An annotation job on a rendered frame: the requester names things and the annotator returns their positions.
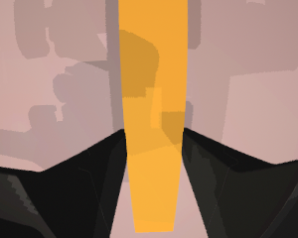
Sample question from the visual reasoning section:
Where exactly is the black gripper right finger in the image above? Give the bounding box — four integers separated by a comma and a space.
181, 128, 298, 238

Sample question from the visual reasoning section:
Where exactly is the orange bar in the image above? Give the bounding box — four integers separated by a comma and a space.
118, 0, 188, 233

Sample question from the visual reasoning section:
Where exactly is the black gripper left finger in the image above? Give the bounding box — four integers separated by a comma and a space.
0, 130, 128, 238

